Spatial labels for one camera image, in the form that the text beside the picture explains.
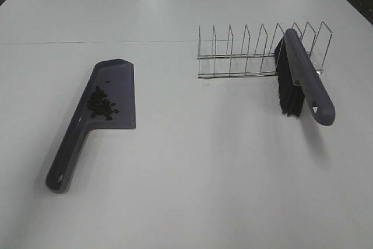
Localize purple plastic dustpan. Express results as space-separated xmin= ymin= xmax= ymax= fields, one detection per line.
xmin=45 ymin=59 xmax=136 ymax=194

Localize pile of coffee beans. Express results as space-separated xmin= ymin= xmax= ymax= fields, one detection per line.
xmin=85 ymin=80 xmax=120 ymax=121

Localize purple brush black bristles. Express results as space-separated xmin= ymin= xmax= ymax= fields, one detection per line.
xmin=275 ymin=29 xmax=336 ymax=126

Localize chrome wire dish rack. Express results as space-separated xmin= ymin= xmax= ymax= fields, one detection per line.
xmin=196 ymin=21 xmax=333 ymax=79

